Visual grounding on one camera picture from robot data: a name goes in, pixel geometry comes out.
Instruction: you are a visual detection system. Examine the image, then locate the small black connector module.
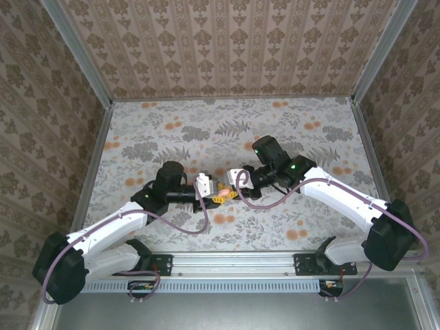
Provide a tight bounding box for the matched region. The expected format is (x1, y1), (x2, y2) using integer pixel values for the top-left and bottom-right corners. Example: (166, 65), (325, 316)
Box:
(318, 278), (344, 297)
(127, 280), (157, 298)

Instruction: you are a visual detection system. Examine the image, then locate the aluminium frame post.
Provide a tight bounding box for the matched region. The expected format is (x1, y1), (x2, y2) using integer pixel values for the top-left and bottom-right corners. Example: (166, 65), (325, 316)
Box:
(40, 0), (113, 108)
(351, 0), (419, 102)

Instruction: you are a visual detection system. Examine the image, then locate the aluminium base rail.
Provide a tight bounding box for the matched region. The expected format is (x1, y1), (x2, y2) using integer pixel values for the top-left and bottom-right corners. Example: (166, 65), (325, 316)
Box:
(82, 251), (422, 278)

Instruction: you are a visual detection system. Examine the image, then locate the grey metal sheet panel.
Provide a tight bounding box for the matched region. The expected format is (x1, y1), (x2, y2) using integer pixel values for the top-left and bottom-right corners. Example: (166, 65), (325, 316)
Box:
(51, 278), (430, 330)

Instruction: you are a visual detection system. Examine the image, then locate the aluminium table side rail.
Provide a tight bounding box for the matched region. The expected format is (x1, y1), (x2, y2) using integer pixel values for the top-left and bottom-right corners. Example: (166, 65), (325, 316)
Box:
(68, 102), (113, 238)
(350, 99), (396, 207)

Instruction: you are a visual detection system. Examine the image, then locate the aluminium table back rail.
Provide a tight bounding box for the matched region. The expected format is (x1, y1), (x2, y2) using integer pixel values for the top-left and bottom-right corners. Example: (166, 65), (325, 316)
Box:
(111, 95), (355, 103)

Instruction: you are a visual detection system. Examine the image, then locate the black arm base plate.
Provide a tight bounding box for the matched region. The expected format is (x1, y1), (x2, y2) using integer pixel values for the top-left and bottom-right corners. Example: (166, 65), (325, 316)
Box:
(294, 253), (358, 277)
(111, 253), (173, 277)

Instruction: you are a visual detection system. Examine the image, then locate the floral patterned table cover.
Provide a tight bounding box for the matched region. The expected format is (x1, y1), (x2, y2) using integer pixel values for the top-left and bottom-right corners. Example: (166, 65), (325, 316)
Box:
(74, 98), (405, 254)

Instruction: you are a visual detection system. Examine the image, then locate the grey slotted cable duct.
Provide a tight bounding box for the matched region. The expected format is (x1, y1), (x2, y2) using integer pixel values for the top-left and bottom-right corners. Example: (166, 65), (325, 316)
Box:
(82, 278), (322, 294)

